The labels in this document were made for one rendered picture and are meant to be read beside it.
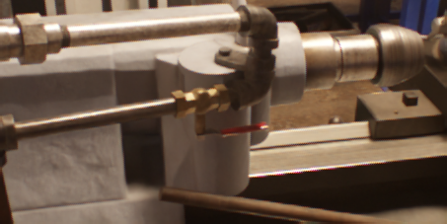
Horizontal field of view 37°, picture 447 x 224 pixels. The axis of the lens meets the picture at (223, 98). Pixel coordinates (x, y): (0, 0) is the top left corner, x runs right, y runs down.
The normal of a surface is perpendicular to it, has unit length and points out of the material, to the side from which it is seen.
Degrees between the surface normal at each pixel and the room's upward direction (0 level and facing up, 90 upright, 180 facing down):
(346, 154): 0
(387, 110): 0
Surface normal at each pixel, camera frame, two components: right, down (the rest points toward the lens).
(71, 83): 0.18, 0.36
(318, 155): 0.00, -0.87
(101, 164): 0.17, 0.15
